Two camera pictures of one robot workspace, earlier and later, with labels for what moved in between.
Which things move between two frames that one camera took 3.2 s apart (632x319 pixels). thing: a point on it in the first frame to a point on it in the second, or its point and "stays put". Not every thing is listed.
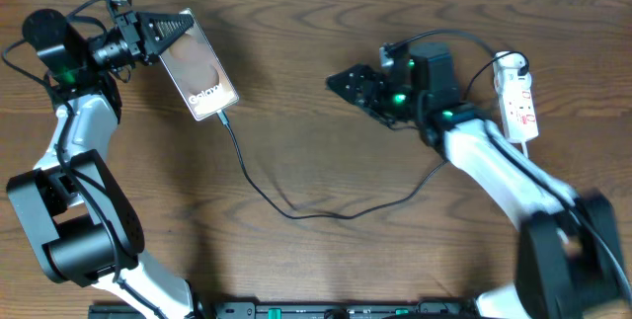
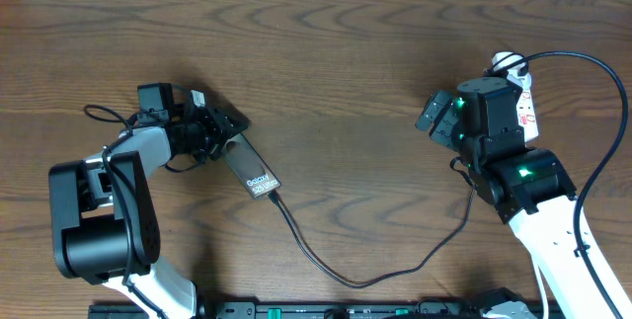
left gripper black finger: (161, 30) to (232, 124)
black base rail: (287, 309) stays put
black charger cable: (384, 203) to (400, 279)
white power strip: (513, 83) stays put
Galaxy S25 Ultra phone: (197, 73) to (252, 170)
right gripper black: (361, 73) to (441, 130)
